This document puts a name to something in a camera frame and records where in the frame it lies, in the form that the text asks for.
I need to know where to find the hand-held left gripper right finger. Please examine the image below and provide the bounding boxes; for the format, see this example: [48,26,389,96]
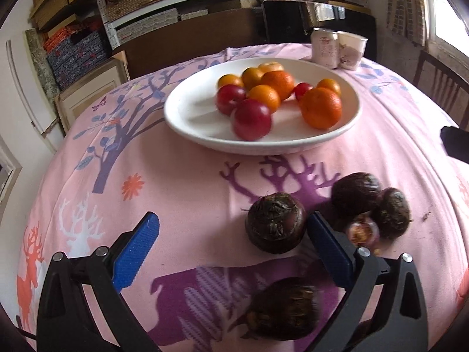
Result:
[308,211,429,352]

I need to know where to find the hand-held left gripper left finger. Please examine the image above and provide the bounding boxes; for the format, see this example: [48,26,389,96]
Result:
[37,211,161,352]

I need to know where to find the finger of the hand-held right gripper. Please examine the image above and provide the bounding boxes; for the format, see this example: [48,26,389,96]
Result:
[441,126,469,163]

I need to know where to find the dark beetroot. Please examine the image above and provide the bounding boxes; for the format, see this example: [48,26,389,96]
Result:
[372,188,412,239]
[245,192,307,255]
[332,172,383,221]

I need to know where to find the small orange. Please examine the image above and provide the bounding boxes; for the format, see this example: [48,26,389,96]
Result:
[217,74,244,89]
[248,84,282,114]
[241,67,265,90]
[316,78,341,98]

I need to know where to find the large orange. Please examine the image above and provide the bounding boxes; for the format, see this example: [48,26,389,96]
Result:
[298,87,343,130]
[261,70,296,100]

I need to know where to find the white ceramic bowl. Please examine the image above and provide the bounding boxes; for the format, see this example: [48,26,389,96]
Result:
[164,57,363,155]

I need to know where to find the dark red plum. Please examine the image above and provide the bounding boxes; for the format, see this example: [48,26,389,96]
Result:
[215,84,247,116]
[231,99,273,142]

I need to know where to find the pale yellow round fruit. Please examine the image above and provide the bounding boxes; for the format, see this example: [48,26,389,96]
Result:
[257,61,286,74]

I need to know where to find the pink deer print tablecloth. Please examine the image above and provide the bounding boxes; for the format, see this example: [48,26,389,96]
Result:
[16,42,469,352]

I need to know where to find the dark wooden chair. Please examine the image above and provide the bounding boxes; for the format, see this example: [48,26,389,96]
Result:
[412,49,469,131]

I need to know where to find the printed paper cup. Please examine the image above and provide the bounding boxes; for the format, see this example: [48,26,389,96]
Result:
[337,31,368,71]

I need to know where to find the pale drink can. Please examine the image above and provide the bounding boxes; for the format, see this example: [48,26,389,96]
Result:
[311,27,339,70]

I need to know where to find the white board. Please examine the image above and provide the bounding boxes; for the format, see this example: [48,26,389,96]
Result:
[5,38,64,140]

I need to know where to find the stack of blue patterned boxes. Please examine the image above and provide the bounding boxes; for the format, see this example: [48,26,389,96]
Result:
[44,26,112,90]

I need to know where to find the black glossy cabinet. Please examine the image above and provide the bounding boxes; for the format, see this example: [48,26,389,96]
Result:
[262,0,377,61]

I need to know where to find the green marbled board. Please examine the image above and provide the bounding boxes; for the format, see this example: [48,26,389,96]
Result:
[24,29,61,98]

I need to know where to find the dark wooden cabinet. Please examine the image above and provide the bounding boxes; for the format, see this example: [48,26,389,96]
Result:
[112,7,268,79]

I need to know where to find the white metal shelf rack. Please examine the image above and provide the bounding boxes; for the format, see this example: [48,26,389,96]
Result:
[90,0,371,50]

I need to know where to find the stack of yellow wooden boxes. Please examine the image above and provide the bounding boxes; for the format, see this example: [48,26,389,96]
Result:
[29,0,96,32]

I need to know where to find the wooden picture frame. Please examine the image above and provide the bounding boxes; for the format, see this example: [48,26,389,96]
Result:
[55,51,130,134]

